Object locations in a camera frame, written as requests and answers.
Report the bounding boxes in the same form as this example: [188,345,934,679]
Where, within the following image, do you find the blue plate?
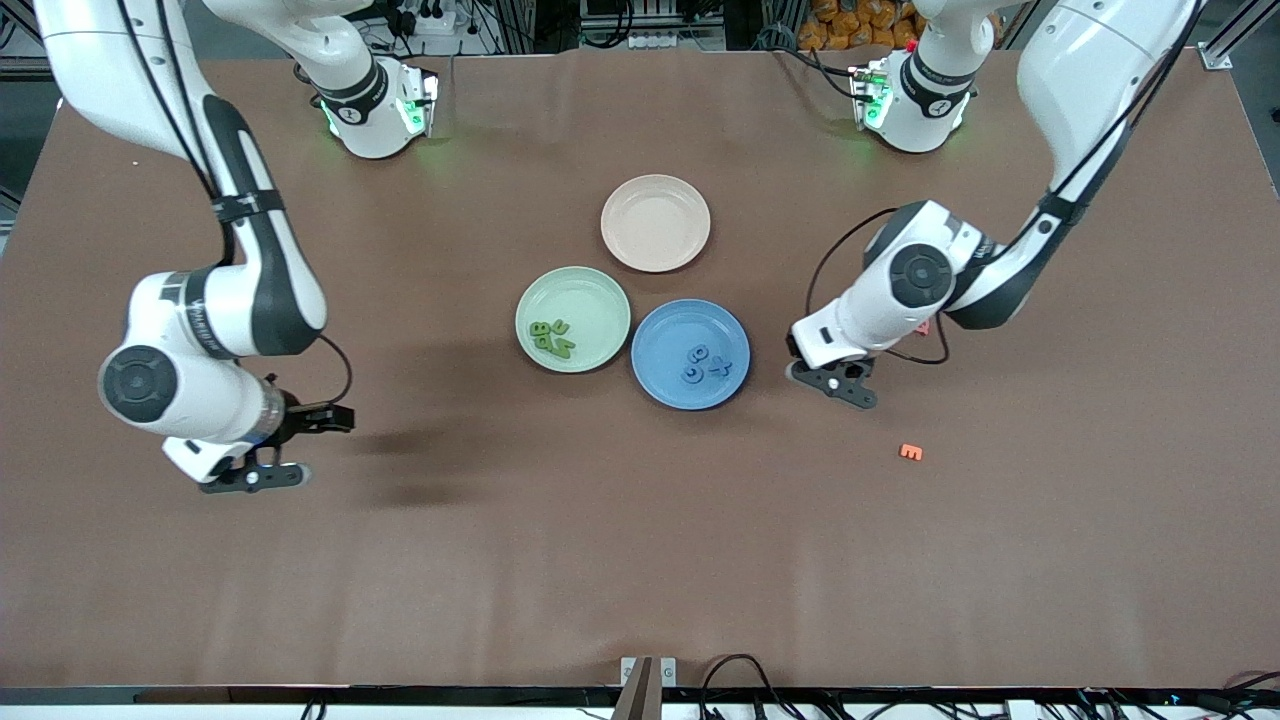
[631,298,751,411]

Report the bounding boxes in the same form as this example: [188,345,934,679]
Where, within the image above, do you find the pink plate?
[600,174,712,273]

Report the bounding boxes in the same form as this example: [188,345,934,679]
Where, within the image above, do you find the green plate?
[515,265,632,374]

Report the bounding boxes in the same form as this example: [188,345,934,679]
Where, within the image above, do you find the brown table mat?
[0,48,1280,691]

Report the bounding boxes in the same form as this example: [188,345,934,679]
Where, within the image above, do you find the pile of orange objects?
[797,0,926,51]

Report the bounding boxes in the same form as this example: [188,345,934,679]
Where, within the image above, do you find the white power strip with plugs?
[398,0,459,37]

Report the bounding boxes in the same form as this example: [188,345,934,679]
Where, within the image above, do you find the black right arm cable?
[115,0,354,406]

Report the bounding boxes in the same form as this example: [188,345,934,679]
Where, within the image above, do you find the thick black base cable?
[755,25,863,101]

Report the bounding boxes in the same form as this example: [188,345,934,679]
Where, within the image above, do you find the black looped cable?
[698,654,801,720]

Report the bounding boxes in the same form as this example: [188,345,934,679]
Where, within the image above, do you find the small metal bracket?
[620,656,678,689]

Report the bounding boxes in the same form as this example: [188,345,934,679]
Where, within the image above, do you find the grey wedge-shaped post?
[612,657,663,720]

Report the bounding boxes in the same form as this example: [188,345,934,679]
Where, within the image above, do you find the aluminium frame profile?
[0,0,51,83]
[1200,0,1280,71]

